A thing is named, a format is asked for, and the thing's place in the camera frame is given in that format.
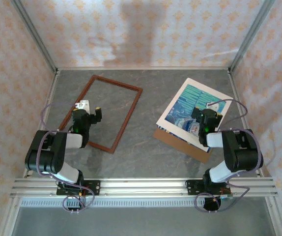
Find blue printed paper photo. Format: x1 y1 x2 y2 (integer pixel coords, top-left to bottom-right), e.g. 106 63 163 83
157 84 224 143

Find white mat board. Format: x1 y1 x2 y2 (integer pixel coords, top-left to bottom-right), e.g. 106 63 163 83
156 78 234 153

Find brown wooden picture frame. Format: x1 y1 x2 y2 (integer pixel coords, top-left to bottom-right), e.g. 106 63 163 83
57 74 143 154

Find brown frame backing board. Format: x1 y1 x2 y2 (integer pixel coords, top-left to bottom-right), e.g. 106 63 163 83
153 128 210 164

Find grey metal panel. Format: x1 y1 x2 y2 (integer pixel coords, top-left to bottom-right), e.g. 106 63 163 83
10 206 277 236

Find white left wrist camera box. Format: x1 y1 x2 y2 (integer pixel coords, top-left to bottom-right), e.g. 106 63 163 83
74 99 90 111

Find aluminium table edge rail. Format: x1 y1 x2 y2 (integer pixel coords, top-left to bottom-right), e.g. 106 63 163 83
227 69 265 178
56 65 231 72
23 70 60 179

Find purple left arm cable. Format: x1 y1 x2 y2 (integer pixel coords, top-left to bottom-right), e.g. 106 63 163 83
34 102 95 213

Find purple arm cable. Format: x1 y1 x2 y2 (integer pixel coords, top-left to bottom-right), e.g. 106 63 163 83
34 102 95 213
195 99 277 213

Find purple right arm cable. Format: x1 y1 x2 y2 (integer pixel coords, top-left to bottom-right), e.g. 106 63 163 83
195 99 277 213

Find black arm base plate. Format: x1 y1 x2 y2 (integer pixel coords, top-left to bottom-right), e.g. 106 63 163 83
185 179 233 197
56 180 101 197

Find aluminium mounting rail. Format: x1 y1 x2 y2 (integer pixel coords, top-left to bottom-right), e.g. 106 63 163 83
10 177 279 199

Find aluminium corner post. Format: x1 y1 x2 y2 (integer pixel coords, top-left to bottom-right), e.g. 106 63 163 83
228 0 276 72
9 0 58 72

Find grey slotted cable duct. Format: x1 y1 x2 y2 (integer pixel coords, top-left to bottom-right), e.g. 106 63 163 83
20 198 271 208

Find aluminium lower frame bar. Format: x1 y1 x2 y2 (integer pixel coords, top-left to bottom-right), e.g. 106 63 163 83
0 196 23 236
265 196 282 236

